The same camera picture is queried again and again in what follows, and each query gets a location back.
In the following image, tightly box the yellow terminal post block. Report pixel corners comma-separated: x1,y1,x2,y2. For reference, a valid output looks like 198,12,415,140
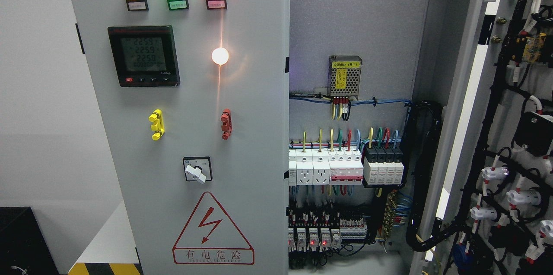
149,109,165,141

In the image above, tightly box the red terminal post block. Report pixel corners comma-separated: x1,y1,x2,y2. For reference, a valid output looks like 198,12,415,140
220,108,233,140

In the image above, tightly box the grey cabinet door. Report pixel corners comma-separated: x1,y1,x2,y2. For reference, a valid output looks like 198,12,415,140
406,0,552,275
72,0,289,275

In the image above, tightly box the white socket breaker row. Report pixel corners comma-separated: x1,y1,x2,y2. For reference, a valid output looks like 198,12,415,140
288,149,363,186

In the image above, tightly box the lower relay and breaker row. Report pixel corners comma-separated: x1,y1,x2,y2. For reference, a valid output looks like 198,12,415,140
286,202,368,269

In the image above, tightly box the black right cable harness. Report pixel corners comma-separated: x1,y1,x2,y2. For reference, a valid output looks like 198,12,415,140
406,101,458,253

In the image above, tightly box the black white surge protector block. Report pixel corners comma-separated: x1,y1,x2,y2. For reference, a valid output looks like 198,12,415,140
363,146,404,188

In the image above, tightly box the black digital power meter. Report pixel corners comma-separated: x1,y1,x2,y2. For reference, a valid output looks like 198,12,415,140
108,25,180,87

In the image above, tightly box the red electric danger warning sticker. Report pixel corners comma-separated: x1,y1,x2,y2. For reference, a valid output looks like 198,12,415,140
172,192,255,265

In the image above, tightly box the metal mesh power supply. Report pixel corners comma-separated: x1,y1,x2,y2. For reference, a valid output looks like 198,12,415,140
328,55,362,97

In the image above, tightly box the white glowing indicator light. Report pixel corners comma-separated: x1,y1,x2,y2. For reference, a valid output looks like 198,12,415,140
211,47,229,65

